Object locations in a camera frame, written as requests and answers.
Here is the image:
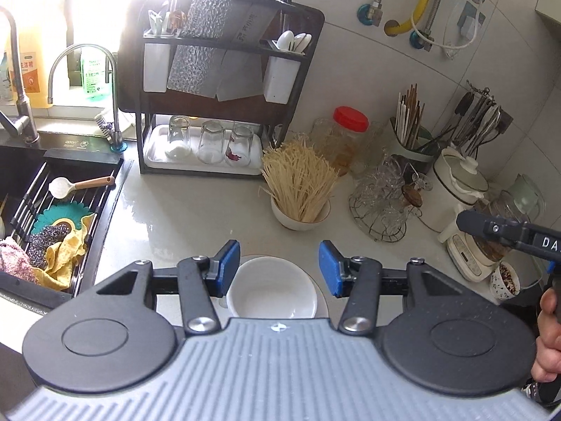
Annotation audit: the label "pink cloth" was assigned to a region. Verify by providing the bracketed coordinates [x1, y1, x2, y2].
[0, 238, 35, 275]

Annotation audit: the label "orange detergent bottle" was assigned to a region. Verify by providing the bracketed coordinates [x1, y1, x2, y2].
[12, 47, 50, 109]

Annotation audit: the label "white utensil caddy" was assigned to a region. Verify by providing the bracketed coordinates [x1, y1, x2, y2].
[143, 31, 173, 94]
[262, 50, 303, 104]

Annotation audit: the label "set of patterned glass cups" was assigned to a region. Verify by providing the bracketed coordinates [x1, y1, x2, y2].
[349, 153, 432, 233]

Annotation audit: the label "yellow dish cloth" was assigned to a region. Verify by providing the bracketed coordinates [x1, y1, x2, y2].
[34, 214, 96, 291]

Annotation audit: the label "white electric cooking pot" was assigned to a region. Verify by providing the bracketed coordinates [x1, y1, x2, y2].
[420, 146, 490, 234]

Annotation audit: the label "teal flower mat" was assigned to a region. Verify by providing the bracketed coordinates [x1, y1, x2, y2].
[32, 203, 96, 238]

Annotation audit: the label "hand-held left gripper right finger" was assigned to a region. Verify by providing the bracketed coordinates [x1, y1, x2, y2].
[318, 240, 466, 335]

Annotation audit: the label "yellow gas hose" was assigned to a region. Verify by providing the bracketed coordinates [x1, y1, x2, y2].
[384, 0, 441, 36]

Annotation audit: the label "dish brush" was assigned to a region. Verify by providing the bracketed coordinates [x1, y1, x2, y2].
[95, 111, 133, 136]

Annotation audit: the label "sink drain rack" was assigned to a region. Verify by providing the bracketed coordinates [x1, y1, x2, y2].
[8, 157, 121, 296]

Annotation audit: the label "cream ceramic plate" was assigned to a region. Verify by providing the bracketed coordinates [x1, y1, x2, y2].
[218, 254, 330, 322]

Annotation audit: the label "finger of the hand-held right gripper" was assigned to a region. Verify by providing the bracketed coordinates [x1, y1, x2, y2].
[455, 209, 534, 252]

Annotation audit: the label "person's right hand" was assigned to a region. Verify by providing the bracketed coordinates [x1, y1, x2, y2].
[530, 287, 561, 383]

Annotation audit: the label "clear plastic wall holder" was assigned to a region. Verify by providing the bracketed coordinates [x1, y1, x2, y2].
[444, 0, 488, 59]

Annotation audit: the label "hook rack with hanging utensils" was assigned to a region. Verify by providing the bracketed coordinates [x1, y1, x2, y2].
[442, 79, 503, 159]

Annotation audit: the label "tall chrome faucet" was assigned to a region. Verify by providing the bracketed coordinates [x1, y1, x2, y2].
[0, 6, 41, 146]

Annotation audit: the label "white ceramic bowl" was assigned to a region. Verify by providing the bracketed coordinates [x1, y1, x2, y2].
[225, 255, 319, 321]

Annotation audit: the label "bundle of chopsticks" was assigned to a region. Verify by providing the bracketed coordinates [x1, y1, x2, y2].
[396, 83, 427, 150]

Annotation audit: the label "white ceramic spoons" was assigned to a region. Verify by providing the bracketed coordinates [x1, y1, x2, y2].
[275, 30, 313, 54]

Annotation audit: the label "white drip tray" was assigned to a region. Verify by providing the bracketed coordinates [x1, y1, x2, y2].
[144, 125, 264, 170]

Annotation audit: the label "bowl of dry noodles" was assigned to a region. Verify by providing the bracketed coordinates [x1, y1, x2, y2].
[260, 138, 341, 222]

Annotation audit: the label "glass jar with wooden lid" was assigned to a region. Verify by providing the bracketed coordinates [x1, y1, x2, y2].
[401, 183, 425, 220]

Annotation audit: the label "floral bowl of dried tea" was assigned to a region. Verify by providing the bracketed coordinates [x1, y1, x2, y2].
[489, 260, 521, 301]

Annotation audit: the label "glass health kettle with base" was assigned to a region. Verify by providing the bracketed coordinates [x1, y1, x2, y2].
[446, 196, 527, 283]

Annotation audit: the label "dark scrub sponge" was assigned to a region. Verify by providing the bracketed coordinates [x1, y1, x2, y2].
[27, 223, 74, 269]

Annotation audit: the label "white spoon with wooden handle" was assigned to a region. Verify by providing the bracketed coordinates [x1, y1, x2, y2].
[48, 176, 116, 199]

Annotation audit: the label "green chopstick holder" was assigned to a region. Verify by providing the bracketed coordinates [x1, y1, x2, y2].
[390, 126, 440, 175]

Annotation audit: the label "black wall power outlet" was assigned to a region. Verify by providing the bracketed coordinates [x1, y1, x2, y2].
[495, 109, 514, 136]

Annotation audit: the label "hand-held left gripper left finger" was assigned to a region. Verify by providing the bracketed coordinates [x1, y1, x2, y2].
[94, 240, 241, 335]

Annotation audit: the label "black kitchen sink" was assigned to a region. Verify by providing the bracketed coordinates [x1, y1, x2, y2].
[0, 131, 129, 313]

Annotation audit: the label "steel kitchen knife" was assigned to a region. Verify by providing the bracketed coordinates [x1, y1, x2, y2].
[216, 47, 264, 102]

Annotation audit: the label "black kitchen rack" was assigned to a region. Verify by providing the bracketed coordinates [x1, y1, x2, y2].
[117, 0, 326, 142]

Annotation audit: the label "red lid plastic jar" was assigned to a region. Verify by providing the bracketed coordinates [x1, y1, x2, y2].
[326, 106, 370, 177]

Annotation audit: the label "clear drinking glass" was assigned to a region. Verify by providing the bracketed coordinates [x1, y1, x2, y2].
[225, 122, 254, 167]
[165, 115, 192, 161]
[197, 119, 225, 164]

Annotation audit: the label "curved chrome faucet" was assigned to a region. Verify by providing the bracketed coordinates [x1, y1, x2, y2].
[48, 43, 125, 152]

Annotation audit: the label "hammered steel cleaver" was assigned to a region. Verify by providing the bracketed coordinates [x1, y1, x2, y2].
[165, 0, 282, 99]

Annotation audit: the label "blue pipe valve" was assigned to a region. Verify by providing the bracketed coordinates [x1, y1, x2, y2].
[357, 2, 383, 26]
[409, 30, 435, 50]

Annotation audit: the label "green detergent bottle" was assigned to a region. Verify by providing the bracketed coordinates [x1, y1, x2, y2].
[81, 47, 111, 102]

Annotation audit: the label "round wire rack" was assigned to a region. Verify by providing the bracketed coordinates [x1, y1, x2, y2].
[348, 193, 409, 243]

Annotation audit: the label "ribbed glass tumbler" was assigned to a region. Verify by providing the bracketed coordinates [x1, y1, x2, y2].
[311, 118, 336, 151]
[366, 122, 387, 164]

